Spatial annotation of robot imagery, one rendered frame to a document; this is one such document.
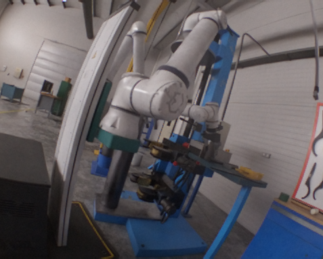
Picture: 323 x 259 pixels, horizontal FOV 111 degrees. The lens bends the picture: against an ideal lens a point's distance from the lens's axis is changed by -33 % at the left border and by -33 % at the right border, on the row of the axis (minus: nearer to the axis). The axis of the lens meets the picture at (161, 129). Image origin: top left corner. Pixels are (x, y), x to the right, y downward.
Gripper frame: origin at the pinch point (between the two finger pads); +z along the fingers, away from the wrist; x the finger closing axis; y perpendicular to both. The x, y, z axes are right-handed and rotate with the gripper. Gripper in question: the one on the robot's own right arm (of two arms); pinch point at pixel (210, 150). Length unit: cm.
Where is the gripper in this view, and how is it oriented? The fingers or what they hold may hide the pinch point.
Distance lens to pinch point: 118.7
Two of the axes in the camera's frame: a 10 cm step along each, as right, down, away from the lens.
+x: 4.4, 2.2, -8.7
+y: -9.0, 1.8, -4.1
